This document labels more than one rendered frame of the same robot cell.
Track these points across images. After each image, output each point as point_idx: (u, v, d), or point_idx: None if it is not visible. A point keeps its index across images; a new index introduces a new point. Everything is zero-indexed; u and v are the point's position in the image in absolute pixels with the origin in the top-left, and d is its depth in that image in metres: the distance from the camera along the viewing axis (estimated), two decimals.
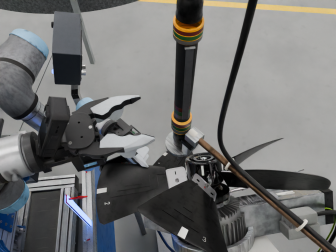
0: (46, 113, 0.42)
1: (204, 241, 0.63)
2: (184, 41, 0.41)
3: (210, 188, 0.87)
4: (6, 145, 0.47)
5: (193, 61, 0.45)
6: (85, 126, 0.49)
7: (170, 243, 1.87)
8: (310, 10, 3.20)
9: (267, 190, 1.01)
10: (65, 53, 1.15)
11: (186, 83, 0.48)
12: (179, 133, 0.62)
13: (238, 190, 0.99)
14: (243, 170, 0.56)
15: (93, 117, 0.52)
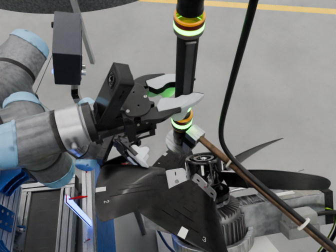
0: (112, 78, 0.43)
1: (204, 241, 0.63)
2: (185, 36, 0.40)
3: (210, 188, 0.87)
4: (67, 113, 0.48)
5: (194, 57, 0.45)
6: (140, 96, 0.51)
7: (170, 243, 1.87)
8: (310, 10, 3.20)
9: None
10: (65, 53, 1.15)
11: (186, 78, 0.48)
12: (180, 130, 0.62)
13: (238, 190, 0.99)
14: (245, 168, 0.55)
15: (147, 90, 0.53)
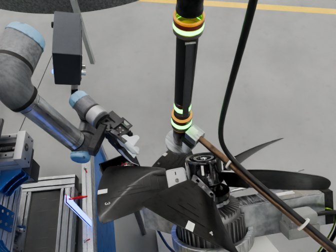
0: None
1: (104, 204, 0.90)
2: (185, 36, 0.40)
3: None
4: None
5: (194, 57, 0.45)
6: None
7: (170, 243, 1.87)
8: (310, 10, 3.20)
9: None
10: (65, 53, 1.15)
11: (187, 80, 0.47)
12: (179, 131, 0.62)
13: (238, 190, 0.99)
14: (244, 168, 0.55)
15: None
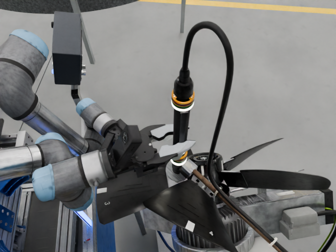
0: (125, 137, 0.59)
1: (104, 204, 0.90)
2: (180, 109, 0.55)
3: None
4: (91, 160, 0.63)
5: (187, 119, 0.60)
6: (146, 144, 0.66)
7: (170, 243, 1.87)
8: (310, 10, 3.20)
9: (267, 190, 1.01)
10: (65, 53, 1.15)
11: (181, 132, 0.62)
12: (177, 164, 0.77)
13: (238, 190, 0.99)
14: (228, 197, 0.70)
15: (151, 137, 0.68)
